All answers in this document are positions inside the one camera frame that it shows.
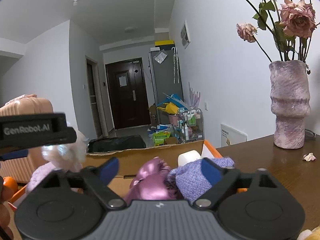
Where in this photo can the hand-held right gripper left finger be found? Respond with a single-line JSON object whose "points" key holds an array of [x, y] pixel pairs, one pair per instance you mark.
{"points": [[108, 171]]}

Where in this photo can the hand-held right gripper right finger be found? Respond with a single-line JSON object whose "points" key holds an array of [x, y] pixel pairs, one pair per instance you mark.
{"points": [[211, 171]]}

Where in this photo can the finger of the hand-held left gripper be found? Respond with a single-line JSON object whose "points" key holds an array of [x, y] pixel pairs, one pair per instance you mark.
{"points": [[67, 135], [15, 154]]}

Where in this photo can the purple knitted cloth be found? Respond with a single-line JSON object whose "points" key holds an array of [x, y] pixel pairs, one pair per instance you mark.
{"points": [[190, 177]]}

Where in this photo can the white foam cylinder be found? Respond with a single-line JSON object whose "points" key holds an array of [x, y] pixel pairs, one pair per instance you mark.
{"points": [[188, 156]]}

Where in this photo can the shiny purple satin pouch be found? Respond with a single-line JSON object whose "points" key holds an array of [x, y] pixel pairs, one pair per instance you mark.
{"points": [[150, 182]]}

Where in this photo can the printed cardboard box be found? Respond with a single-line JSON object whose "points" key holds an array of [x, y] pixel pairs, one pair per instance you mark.
{"points": [[150, 155]]}

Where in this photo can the person's left hand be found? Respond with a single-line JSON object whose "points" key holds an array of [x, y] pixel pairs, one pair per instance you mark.
{"points": [[3, 212]]}

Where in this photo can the pink suitcase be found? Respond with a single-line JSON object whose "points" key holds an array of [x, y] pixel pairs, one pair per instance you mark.
{"points": [[25, 107]]}

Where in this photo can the black floor bag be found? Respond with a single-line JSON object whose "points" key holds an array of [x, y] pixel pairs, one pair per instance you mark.
{"points": [[115, 143]]}

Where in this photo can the orange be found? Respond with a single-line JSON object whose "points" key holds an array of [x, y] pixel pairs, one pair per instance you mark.
{"points": [[10, 183]]}

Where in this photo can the white leaning panel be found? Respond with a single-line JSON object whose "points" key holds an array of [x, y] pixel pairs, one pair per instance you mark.
{"points": [[233, 136]]}

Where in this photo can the small floor carton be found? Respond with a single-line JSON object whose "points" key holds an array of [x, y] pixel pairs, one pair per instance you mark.
{"points": [[171, 140]]}

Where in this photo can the green printed bag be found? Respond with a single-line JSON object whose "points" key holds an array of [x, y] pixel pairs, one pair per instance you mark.
{"points": [[161, 138]]}

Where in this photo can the pink bin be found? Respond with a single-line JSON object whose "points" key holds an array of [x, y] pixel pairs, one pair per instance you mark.
{"points": [[174, 119]]}

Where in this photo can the dark entrance door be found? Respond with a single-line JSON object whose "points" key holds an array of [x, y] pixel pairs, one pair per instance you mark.
{"points": [[127, 97]]}

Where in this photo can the brown cardboard carton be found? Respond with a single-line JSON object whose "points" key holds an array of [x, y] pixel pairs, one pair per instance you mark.
{"points": [[153, 115]]}

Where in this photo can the blue yellow clutter pile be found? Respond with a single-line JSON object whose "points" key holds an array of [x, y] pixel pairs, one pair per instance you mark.
{"points": [[172, 106]]}

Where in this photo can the white door notice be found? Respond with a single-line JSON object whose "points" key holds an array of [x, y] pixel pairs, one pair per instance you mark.
{"points": [[122, 81]]}

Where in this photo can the purple feather decoration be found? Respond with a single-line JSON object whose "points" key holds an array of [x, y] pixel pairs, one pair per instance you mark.
{"points": [[194, 96]]}

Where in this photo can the fallen rose petal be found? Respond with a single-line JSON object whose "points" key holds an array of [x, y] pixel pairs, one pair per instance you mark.
{"points": [[309, 157]]}

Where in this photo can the purple ceramic vase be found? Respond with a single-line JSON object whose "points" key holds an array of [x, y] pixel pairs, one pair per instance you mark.
{"points": [[290, 105]]}

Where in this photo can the grey cabinet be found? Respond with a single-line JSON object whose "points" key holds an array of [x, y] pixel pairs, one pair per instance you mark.
{"points": [[162, 80]]}

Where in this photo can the hanging clear umbrella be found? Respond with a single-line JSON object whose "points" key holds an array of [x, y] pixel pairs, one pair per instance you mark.
{"points": [[175, 65]]}

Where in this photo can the clear plastic bag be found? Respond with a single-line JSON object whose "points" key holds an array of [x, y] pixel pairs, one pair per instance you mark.
{"points": [[160, 57]]}

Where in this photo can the ceiling smoke detector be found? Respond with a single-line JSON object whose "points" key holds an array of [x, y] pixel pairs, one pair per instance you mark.
{"points": [[75, 1]]}

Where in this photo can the yellow black box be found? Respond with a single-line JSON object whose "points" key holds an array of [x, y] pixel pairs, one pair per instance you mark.
{"points": [[164, 42]]}

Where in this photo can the dried pink roses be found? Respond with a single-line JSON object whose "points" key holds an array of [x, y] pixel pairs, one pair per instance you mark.
{"points": [[297, 17]]}

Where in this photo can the white wall socket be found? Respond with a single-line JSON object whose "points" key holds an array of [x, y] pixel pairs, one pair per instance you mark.
{"points": [[206, 106]]}

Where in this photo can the white wall panel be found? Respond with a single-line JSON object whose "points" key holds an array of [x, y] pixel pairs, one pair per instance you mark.
{"points": [[185, 33]]}

